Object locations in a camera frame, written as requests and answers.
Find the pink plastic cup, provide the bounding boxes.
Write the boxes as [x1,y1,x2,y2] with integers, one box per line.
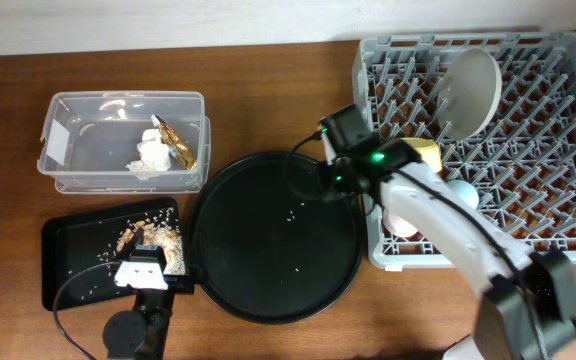
[382,209,418,238]

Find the white napkin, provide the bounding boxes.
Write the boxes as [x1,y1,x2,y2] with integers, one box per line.
[126,128,171,171]

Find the yellow bowl with food scraps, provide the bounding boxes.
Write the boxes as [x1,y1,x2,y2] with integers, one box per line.
[402,138,442,174]

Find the brown gold snack wrapper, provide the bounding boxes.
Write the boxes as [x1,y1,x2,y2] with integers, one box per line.
[151,114,196,170]

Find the blue plastic cup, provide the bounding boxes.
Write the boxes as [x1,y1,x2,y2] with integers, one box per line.
[446,180,480,209]

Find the grey round plate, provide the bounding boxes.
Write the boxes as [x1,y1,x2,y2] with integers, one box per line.
[437,48,502,140]

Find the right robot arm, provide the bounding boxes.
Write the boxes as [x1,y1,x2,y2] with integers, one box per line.
[316,105,576,360]

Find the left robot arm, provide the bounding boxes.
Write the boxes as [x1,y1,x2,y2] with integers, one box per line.
[42,227,194,359]

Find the grey dishwasher rack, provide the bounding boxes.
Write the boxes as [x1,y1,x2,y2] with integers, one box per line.
[352,32,576,263]

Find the scattered food scraps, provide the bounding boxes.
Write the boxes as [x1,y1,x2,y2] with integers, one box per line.
[106,207,186,276]

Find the black rectangular tray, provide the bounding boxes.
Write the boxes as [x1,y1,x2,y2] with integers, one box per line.
[41,197,180,311]

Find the black round tray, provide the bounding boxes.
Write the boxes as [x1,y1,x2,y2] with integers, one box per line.
[187,152,367,324]

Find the clear plastic bin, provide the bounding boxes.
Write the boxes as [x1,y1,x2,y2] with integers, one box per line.
[37,91,211,194]

